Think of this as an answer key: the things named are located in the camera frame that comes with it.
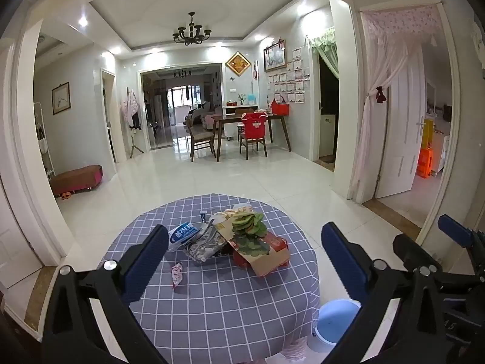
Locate white sideboard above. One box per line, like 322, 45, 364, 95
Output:
222, 104, 260, 141

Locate foil wrapper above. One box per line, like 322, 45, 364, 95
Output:
183, 220, 232, 265

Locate wooden dining table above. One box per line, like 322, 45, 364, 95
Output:
211, 113, 292, 162

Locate pink lace curtain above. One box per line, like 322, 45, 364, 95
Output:
350, 8, 442, 201

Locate small pink wrapper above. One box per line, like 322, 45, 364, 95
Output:
171, 263, 185, 291

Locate red shirt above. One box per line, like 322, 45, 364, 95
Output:
241, 112, 269, 138

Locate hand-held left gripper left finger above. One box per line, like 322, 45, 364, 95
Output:
42, 224, 169, 364

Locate grey sofa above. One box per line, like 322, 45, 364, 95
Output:
186, 102, 222, 130

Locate pink white hanging clothes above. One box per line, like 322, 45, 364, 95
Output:
121, 89, 142, 130

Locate framed white painting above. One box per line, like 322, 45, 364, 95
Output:
263, 43, 287, 73

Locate white ladder shelf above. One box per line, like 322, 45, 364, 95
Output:
33, 102, 56, 180

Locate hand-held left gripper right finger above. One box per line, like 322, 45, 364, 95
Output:
321, 222, 453, 364

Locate black chandelier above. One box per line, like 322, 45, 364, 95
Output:
172, 12, 212, 46

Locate pink patterned clothing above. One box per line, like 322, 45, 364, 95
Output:
265, 337, 316, 364

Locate framed picture with dark frame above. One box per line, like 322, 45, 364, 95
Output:
52, 82, 71, 115

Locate blue white packet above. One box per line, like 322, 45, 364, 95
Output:
168, 222, 200, 253

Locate green curtain valance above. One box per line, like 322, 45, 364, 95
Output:
308, 27, 338, 74

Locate diamond-shaped framed picture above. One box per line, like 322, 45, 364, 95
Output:
225, 52, 251, 78

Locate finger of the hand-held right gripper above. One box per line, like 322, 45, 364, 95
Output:
437, 214, 485, 253
392, 233, 485, 300

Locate wall of paper certificates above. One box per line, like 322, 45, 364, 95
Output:
267, 47, 311, 104

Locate white appliance in doorway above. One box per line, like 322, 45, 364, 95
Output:
320, 113, 336, 158

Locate orange white snack packet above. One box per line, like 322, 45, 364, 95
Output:
223, 204, 255, 218

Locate white panel door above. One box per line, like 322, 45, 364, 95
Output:
375, 47, 425, 200

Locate green leaves packet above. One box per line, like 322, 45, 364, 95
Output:
214, 212, 290, 277

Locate wooden chair with red shirt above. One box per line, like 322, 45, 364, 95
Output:
239, 113, 270, 160

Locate light green vegetable leaves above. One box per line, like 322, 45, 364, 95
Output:
230, 212, 268, 238

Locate brown padded bench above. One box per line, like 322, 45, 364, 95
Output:
49, 165, 104, 198

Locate red bag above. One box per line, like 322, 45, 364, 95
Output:
270, 97, 291, 116

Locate orange plastic stool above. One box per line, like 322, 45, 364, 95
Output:
416, 148, 435, 178

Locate wooden coat rack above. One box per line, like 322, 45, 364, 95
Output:
121, 87, 145, 159

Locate wooden dining chair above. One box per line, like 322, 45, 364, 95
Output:
186, 118, 216, 162

